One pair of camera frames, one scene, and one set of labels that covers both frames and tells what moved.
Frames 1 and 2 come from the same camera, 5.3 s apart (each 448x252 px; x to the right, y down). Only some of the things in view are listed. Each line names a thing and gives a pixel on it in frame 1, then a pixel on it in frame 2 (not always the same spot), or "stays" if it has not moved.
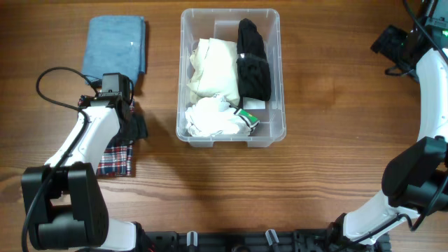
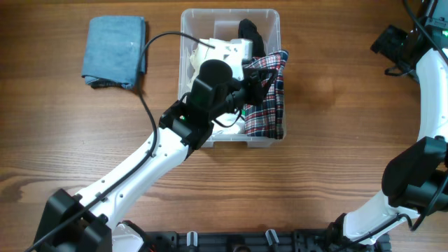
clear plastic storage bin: (230, 77) stays
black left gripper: (138, 128) to (257, 90)
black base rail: (332, 240) stays
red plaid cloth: (115, 158) to (267, 120)
